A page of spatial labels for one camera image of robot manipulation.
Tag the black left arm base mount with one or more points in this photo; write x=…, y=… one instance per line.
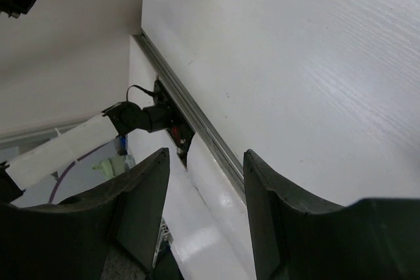
x=166, y=115

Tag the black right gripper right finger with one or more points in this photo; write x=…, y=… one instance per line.
x=298, y=235

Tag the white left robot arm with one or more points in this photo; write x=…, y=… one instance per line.
x=62, y=61

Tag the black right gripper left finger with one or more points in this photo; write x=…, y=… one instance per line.
x=73, y=239

